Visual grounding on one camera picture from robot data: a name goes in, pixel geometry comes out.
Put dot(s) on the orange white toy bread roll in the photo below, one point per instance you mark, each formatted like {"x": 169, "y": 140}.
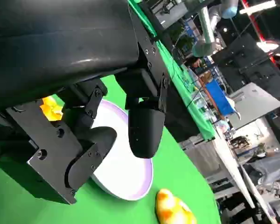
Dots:
{"x": 51, "y": 109}
{"x": 171, "y": 207}

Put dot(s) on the grey desk panel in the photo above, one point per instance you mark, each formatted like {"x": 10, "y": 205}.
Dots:
{"x": 254, "y": 105}

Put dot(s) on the long white table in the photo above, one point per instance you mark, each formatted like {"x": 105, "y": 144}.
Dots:
{"x": 233, "y": 163}

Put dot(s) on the narrow green cloth band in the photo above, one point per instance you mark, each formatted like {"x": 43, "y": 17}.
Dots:
{"x": 177, "y": 77}

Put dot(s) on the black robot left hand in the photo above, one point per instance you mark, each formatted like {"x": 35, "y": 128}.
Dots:
{"x": 56, "y": 42}

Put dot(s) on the lilac plate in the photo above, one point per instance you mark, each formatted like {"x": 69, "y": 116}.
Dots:
{"x": 123, "y": 172}

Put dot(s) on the large green table cloth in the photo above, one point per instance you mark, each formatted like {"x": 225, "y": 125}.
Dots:
{"x": 25, "y": 210}

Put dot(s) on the blue box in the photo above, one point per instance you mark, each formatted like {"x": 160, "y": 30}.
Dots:
{"x": 219, "y": 96}

